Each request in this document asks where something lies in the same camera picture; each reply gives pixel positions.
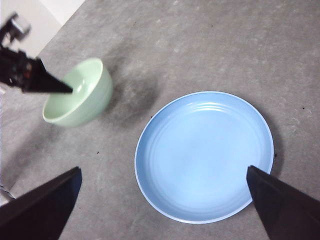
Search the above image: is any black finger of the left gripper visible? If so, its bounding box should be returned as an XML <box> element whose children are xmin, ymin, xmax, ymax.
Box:
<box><xmin>22</xmin><ymin>57</ymin><xmax>74</xmax><ymax>95</ymax></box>

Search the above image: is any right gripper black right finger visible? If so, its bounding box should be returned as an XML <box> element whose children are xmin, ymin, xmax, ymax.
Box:
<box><xmin>246</xmin><ymin>164</ymin><xmax>320</xmax><ymax>240</ymax></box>

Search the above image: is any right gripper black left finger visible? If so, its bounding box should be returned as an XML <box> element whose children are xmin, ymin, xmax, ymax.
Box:
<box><xmin>0</xmin><ymin>166</ymin><xmax>83</xmax><ymax>240</ymax></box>

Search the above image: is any green bowl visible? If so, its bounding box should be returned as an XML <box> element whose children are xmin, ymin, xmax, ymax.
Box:
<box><xmin>41</xmin><ymin>57</ymin><xmax>114</xmax><ymax>128</ymax></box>

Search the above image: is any blue plate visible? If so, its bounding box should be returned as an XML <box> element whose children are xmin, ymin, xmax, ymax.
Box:
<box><xmin>134</xmin><ymin>91</ymin><xmax>275</xmax><ymax>225</ymax></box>

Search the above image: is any left gripper grey camera box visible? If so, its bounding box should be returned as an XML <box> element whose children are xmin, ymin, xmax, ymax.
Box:
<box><xmin>0</xmin><ymin>12</ymin><xmax>33</xmax><ymax>43</ymax></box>

